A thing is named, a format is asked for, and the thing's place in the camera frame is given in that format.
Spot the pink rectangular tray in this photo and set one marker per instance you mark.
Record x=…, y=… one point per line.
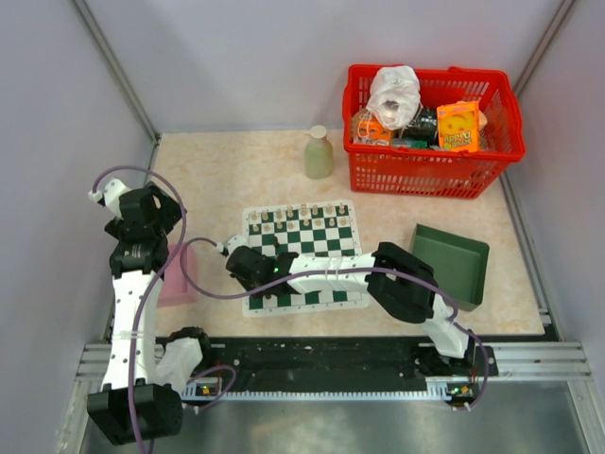
x=176, y=290

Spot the green white chess mat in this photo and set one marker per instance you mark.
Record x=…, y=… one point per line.
x=322, y=229

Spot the orange white packet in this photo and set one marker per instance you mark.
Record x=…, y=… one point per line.
x=367, y=130

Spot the red plastic basket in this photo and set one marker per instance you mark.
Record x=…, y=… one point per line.
x=412, y=161

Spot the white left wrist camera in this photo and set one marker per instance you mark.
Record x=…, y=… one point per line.
x=110, y=195

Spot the white plastic bag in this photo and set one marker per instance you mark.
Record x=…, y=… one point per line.
x=395, y=96

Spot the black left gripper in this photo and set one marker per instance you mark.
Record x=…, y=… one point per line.
x=168, y=211

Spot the green lotion bottle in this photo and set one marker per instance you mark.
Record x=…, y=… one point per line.
x=318, y=154

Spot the green square tray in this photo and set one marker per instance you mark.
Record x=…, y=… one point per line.
x=459, y=263

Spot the orange snack box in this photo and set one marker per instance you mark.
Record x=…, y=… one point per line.
x=458, y=126

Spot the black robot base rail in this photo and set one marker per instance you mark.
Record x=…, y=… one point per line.
x=337, y=367

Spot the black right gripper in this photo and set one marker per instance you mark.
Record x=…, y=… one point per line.
x=243, y=281

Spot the black wrapped package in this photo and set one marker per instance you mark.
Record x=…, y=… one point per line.
x=423, y=127

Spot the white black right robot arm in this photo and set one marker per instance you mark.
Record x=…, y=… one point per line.
x=402, y=284

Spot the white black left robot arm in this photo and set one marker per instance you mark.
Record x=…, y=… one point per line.
x=140, y=396

